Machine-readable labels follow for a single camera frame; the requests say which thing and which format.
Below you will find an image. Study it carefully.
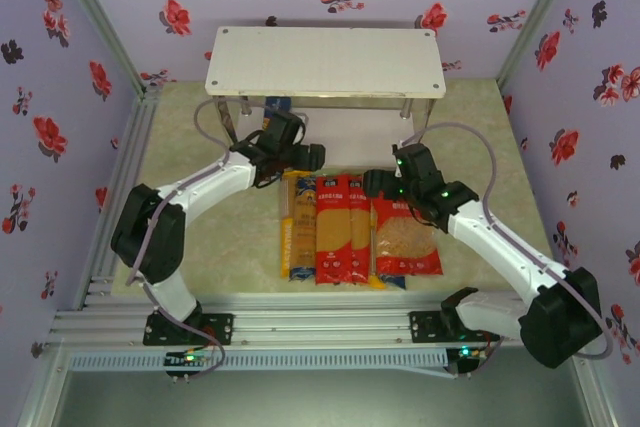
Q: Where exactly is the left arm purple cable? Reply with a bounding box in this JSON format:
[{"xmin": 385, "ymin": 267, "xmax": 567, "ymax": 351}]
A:
[{"xmin": 124, "ymin": 98, "xmax": 269, "ymax": 379}]

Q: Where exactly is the blue pasta box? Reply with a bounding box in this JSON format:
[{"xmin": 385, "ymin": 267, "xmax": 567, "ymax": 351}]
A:
[{"xmin": 262, "ymin": 95, "xmax": 293, "ymax": 129}]

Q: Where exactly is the aluminium side rail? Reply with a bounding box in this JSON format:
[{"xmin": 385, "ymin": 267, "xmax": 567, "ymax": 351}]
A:
[{"xmin": 79, "ymin": 85, "xmax": 164, "ymax": 309}]

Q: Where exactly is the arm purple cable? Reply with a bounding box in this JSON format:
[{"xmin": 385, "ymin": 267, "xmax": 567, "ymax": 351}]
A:
[
  {"xmin": 124, "ymin": 98, "xmax": 269, "ymax": 379},
  {"xmin": 398, "ymin": 121, "xmax": 615, "ymax": 378}
]

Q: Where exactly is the dark blue beige spaghetti bag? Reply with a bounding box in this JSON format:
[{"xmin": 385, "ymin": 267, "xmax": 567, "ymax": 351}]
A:
[{"xmin": 293, "ymin": 171, "xmax": 319, "ymax": 282}]

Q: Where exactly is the controller board with LED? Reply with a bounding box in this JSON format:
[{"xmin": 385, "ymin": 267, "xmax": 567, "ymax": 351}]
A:
[
  {"xmin": 447, "ymin": 344, "xmax": 490, "ymax": 376},
  {"xmin": 164, "ymin": 348, "xmax": 215, "ymax": 376}
]

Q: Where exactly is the white slotted cable duct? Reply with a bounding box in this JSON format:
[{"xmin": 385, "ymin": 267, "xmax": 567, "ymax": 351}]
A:
[{"xmin": 67, "ymin": 350, "xmax": 449, "ymax": 374}]

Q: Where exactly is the aluminium corner post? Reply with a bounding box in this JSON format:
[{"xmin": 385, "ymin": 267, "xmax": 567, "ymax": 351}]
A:
[
  {"xmin": 43, "ymin": 0, "xmax": 152, "ymax": 96},
  {"xmin": 493, "ymin": 0, "xmax": 587, "ymax": 94}
]

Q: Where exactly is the aluminium lower frame rail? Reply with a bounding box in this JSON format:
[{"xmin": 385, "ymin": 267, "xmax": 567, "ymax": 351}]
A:
[
  {"xmin": 14, "ymin": 344, "xmax": 71, "ymax": 427},
  {"xmin": 569, "ymin": 346, "xmax": 624, "ymax": 427}
]

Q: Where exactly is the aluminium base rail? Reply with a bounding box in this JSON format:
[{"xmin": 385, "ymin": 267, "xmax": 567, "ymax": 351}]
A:
[{"xmin": 47, "ymin": 291, "xmax": 526, "ymax": 351}]

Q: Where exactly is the red macaroni bag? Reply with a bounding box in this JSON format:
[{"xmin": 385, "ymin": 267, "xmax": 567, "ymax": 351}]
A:
[{"xmin": 372, "ymin": 193, "xmax": 445, "ymax": 278}]

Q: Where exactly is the white two-tier shelf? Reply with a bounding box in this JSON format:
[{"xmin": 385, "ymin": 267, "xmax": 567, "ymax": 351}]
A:
[{"xmin": 206, "ymin": 24, "xmax": 447, "ymax": 169}]

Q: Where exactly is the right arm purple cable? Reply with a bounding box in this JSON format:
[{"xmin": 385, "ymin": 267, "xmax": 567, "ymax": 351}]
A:
[{"xmin": 398, "ymin": 121, "xmax": 615, "ymax": 378}]

